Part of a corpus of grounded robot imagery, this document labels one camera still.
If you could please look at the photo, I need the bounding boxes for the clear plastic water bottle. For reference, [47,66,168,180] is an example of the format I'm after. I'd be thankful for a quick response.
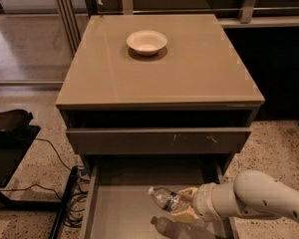
[149,186,190,213]

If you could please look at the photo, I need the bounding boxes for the black power strip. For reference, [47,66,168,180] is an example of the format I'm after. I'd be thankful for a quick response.
[70,166,87,183]

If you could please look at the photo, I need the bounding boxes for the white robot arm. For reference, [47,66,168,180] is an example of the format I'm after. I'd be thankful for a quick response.
[171,170,299,224]

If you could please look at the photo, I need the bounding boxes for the top drawer front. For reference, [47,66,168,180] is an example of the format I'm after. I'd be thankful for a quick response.
[66,127,251,155]

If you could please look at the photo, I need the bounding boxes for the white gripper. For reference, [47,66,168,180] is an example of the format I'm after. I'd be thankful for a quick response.
[170,182,221,224]

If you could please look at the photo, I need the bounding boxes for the black side stand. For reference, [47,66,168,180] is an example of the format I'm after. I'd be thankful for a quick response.
[0,110,75,239]

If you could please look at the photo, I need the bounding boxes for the white paper bowl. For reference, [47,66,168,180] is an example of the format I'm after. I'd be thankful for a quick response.
[127,30,167,56]

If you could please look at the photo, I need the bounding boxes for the black cable on floor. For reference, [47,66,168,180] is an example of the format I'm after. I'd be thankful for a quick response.
[0,136,91,229]

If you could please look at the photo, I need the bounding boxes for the brown drawer cabinet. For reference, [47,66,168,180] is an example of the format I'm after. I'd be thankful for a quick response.
[55,13,266,239]

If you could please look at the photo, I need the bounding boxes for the metal rail frame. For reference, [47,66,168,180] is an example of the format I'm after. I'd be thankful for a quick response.
[55,0,299,52]

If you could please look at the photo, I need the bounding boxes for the open middle drawer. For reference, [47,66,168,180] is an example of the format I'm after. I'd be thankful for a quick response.
[79,162,240,239]

